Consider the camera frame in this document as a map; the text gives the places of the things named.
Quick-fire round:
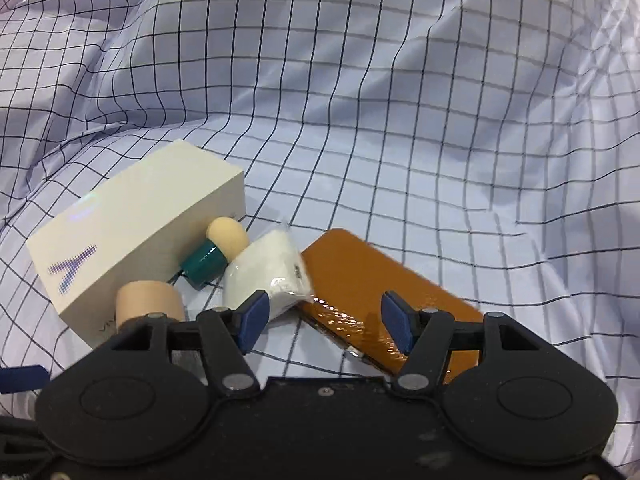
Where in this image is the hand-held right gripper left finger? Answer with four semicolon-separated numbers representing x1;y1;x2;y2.
85;290;271;398

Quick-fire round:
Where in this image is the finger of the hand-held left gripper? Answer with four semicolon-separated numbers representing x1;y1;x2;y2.
0;366;47;395

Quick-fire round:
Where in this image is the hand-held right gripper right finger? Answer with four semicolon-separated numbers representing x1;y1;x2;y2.
381;291;561;397

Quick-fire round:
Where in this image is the white packet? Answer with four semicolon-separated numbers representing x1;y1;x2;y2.
221;227;313;323

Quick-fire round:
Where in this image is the brown leather case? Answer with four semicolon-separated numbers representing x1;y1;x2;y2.
295;228;485;386

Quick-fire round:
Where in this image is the beige tape roll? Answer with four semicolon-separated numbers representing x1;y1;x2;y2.
116;281;187;333

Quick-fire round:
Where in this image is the white cardboard box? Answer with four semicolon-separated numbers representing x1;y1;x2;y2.
26;140;246;351

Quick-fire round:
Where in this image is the white checked bed sheet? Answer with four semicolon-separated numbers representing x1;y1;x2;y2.
0;0;640;471

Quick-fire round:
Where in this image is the beige makeup sponge teal handle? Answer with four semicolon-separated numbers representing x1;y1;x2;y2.
180;216;249;288

